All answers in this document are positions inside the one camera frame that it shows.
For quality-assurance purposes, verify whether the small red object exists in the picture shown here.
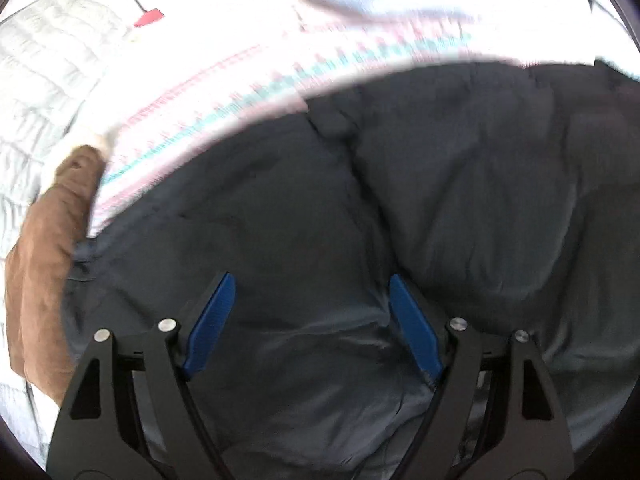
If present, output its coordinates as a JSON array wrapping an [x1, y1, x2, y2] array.
[[133, 8, 165, 29]]

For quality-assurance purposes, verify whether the printed patterned blanket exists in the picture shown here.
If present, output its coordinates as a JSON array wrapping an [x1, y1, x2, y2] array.
[[87, 0, 481, 241]]

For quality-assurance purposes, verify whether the grey quilted headboard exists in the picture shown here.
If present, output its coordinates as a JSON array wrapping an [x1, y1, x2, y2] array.
[[0, 0, 138, 241]]

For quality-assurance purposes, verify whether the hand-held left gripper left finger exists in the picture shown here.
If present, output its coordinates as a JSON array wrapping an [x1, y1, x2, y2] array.
[[46, 272, 237, 480]]

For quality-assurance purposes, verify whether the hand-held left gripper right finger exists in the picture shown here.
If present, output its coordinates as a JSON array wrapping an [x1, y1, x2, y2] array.
[[389, 274, 574, 480]]

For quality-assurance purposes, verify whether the folded brown cloth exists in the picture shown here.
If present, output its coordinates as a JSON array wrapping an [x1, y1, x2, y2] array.
[[4, 144, 108, 403]]

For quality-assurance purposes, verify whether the white bed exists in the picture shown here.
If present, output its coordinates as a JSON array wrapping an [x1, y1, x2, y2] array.
[[0, 0, 626, 466]]

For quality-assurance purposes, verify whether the black quilted jacket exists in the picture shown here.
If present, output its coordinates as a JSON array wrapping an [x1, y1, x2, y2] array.
[[62, 57, 640, 480]]

